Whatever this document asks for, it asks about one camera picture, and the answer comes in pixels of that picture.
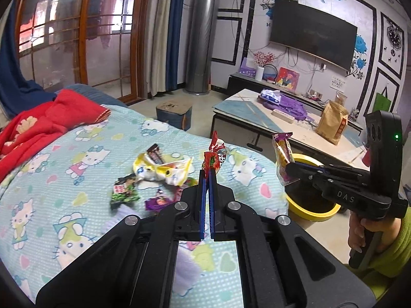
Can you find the person's right forearm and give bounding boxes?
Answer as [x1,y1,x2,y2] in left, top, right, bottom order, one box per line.
[353,207,411,305]

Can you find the blue curtain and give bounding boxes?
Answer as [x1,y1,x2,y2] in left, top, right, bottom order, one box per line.
[165,0,187,92]
[0,0,58,118]

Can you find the coffee table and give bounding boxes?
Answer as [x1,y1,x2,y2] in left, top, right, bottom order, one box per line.
[211,89,373,174]

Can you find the yellow rimmed trash bin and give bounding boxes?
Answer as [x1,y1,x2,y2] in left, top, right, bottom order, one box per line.
[286,153,341,221]

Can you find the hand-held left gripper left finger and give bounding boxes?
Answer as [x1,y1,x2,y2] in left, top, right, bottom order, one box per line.
[35,168,208,308]

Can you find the red flower print blanket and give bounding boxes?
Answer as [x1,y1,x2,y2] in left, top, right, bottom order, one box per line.
[0,89,111,180]

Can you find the yellow white snack wrapper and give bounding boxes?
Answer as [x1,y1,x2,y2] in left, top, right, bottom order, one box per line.
[133,152,193,187]

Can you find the brown paper bag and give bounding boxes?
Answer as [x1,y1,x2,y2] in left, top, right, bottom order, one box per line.
[315,100,349,145]

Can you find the yellow purple snack packet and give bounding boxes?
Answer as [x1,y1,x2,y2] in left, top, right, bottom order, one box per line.
[272,132,295,187]

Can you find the person's right hand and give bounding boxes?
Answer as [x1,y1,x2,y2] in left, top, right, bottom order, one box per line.
[348,212,403,260]

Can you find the red flower branches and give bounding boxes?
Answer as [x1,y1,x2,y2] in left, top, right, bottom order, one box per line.
[252,51,277,68]

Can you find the purple snack wrapper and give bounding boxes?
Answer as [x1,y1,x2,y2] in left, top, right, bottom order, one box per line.
[144,191,177,213]

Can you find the round table ornament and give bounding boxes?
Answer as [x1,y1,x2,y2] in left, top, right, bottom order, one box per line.
[263,64,277,83]

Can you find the grey standing air conditioner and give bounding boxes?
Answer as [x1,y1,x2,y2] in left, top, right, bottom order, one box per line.
[185,0,221,97]

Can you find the wooden glass sliding door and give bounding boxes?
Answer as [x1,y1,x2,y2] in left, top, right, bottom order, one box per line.
[14,0,151,101]

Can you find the black wall clock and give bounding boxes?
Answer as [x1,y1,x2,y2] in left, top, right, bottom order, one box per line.
[387,26,402,50]

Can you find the red snack wrapper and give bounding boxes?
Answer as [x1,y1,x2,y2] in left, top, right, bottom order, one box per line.
[202,131,230,180]

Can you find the purple box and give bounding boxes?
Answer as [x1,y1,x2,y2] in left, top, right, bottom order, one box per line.
[239,57,257,76]

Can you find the white power strip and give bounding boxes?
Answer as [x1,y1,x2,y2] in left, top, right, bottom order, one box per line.
[272,109,296,123]

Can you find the colourful painting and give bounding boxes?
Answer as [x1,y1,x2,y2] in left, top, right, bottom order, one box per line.
[276,67,300,91]

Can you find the dark brown snack wrapper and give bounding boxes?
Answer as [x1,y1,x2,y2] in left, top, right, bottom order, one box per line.
[147,144,165,165]

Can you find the beige curtain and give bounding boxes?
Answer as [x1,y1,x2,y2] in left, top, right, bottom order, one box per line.
[148,0,175,97]

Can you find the blue box stool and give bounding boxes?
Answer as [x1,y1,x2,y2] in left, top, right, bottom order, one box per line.
[156,100,193,131]

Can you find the green bag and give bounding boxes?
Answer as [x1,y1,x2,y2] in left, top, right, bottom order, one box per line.
[372,92,392,115]

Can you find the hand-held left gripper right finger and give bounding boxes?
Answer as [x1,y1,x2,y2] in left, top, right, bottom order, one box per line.
[209,169,377,308]

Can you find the flat screen television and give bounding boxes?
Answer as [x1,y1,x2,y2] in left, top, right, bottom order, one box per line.
[269,0,358,71]

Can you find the purple bag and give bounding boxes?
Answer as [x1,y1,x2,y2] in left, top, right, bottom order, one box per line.
[257,91,309,122]

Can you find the green black snack packet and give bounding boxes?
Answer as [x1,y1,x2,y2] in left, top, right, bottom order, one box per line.
[110,173,141,211]

